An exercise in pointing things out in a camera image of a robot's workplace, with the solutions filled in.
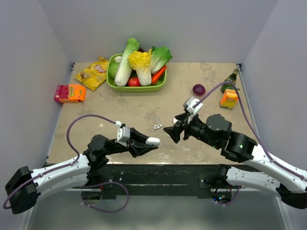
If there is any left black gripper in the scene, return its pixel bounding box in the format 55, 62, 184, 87
103, 127, 158, 158

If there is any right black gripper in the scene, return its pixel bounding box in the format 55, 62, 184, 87
163, 110, 220, 149

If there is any white gold-rimmed charging case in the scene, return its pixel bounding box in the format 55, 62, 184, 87
145, 137, 161, 146

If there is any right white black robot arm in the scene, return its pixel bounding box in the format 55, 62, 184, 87
163, 114, 307, 209

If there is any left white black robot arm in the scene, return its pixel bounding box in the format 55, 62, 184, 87
3, 128, 161, 215

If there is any purple red onion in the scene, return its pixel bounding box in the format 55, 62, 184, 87
192, 84, 206, 96

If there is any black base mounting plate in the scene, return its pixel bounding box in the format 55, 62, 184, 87
75, 164, 231, 199

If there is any orange carrot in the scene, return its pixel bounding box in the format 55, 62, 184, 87
152, 66, 167, 85

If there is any orange sponge pack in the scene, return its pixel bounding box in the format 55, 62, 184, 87
220, 89, 238, 110

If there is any red tomato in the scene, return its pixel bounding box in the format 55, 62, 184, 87
127, 77, 141, 87

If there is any green plastic basket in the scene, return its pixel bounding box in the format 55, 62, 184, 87
106, 53, 168, 93

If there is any green leaf lettuce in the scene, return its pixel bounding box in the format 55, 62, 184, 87
150, 46, 172, 74

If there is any green Perrier bottle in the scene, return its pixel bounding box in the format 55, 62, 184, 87
220, 69, 239, 93

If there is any tall napa cabbage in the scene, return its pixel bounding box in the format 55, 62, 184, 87
115, 38, 140, 87

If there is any yellow napa cabbage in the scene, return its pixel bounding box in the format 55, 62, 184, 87
129, 49, 152, 86

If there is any round green cabbage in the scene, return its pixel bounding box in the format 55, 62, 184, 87
108, 62, 119, 79

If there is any yellow Lays chips bag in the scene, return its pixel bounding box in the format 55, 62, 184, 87
75, 57, 109, 92

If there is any pink orange snack box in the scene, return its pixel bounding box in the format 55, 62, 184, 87
54, 84, 86, 104

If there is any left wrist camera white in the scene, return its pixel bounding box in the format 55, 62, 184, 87
115, 121, 130, 147

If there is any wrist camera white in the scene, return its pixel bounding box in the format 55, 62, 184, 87
183, 97, 203, 115
115, 121, 130, 147

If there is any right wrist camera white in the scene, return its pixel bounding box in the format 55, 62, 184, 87
183, 97, 203, 115

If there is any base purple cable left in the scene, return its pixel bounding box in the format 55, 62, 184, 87
81, 181, 130, 213

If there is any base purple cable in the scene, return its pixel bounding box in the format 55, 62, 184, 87
81, 181, 130, 213
214, 185, 241, 206

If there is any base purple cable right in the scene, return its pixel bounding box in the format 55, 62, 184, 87
214, 185, 241, 206

